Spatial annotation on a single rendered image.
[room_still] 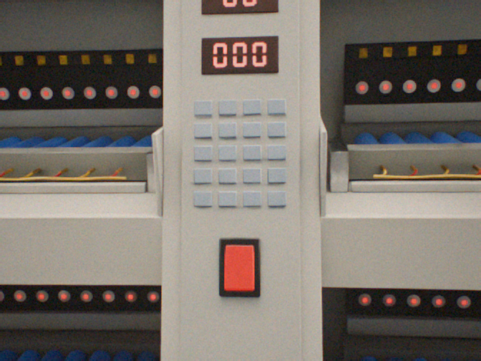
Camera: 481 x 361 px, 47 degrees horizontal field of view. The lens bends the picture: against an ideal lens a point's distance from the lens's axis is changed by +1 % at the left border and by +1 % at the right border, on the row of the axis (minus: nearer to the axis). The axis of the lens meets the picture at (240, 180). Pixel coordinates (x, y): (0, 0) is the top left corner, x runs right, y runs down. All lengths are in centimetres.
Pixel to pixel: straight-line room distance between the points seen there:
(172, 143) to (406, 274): 16
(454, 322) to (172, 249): 28
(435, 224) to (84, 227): 21
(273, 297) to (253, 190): 6
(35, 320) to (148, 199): 22
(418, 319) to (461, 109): 19
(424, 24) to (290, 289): 32
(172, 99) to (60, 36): 27
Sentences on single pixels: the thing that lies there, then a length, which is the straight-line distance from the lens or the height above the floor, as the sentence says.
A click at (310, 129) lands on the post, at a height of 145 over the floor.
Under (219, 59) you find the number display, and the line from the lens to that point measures 34.
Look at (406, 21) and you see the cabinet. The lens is 57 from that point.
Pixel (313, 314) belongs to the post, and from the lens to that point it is 33.
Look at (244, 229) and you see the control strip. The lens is 32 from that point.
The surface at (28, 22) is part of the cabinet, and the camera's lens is 61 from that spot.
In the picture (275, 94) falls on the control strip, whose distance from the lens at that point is 33.
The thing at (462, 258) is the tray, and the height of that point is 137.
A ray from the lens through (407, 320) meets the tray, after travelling 51.
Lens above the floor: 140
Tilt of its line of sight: 3 degrees up
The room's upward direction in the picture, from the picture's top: straight up
